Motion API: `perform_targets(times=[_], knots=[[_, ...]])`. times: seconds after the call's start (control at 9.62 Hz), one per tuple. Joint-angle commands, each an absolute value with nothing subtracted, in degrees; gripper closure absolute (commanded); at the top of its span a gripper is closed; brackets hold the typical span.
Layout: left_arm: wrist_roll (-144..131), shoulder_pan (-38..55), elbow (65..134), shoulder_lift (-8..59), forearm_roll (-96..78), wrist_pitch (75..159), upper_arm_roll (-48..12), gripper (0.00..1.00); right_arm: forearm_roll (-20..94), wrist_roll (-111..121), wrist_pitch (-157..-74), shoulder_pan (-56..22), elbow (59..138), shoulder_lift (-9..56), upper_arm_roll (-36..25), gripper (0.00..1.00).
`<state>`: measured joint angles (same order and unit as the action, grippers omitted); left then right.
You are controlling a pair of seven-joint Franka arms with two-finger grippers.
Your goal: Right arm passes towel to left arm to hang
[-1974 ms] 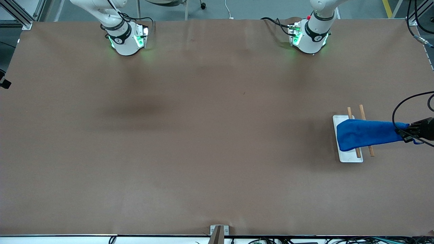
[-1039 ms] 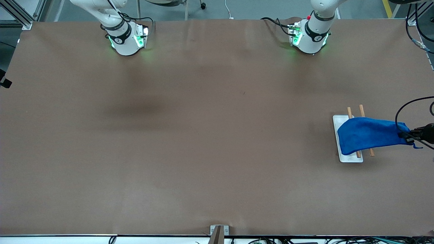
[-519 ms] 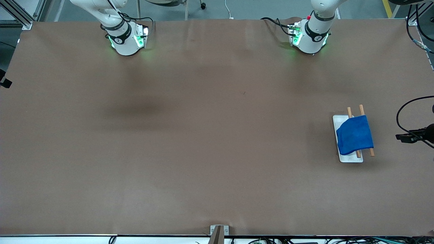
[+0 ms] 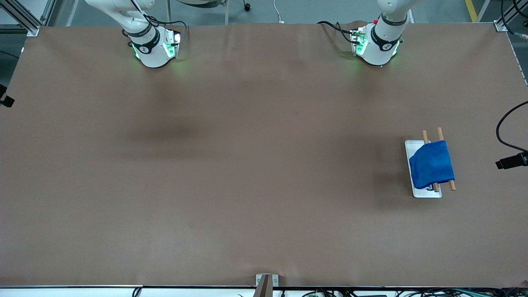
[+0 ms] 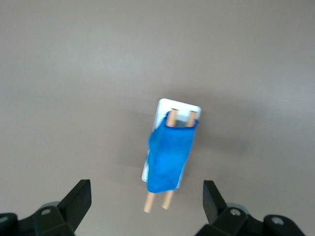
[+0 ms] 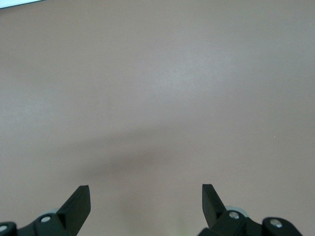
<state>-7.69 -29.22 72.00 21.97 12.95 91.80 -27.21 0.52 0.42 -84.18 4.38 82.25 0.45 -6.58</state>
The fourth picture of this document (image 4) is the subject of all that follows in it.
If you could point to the blue microfibre towel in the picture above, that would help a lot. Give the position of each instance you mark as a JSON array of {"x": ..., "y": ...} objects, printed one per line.
[{"x": 433, "y": 165}]

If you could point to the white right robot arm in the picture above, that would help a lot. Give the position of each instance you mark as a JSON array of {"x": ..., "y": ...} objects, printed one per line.
[{"x": 150, "y": 53}]

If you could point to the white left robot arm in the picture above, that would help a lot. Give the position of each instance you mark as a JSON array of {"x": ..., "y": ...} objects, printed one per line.
[{"x": 381, "y": 45}]

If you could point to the white towel rack base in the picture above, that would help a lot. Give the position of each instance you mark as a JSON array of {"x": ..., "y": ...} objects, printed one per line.
[{"x": 412, "y": 187}]

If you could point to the wooden rack rod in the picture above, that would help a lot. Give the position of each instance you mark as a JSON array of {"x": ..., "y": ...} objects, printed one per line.
[
  {"x": 440, "y": 134},
  {"x": 425, "y": 137}
]

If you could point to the black caster wheel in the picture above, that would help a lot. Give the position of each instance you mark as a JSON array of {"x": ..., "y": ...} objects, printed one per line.
[{"x": 247, "y": 7}]

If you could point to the grey metal mounting plate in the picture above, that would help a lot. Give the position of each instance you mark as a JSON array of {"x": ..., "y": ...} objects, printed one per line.
[{"x": 275, "y": 280}]

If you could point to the aluminium corner frame profile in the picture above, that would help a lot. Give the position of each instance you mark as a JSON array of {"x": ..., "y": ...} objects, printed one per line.
[{"x": 500, "y": 27}]

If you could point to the grey chair frame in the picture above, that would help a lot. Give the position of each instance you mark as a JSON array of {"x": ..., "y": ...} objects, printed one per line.
[{"x": 198, "y": 3}]

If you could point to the brown camera post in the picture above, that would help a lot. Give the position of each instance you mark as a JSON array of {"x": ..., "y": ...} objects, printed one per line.
[{"x": 263, "y": 288}]

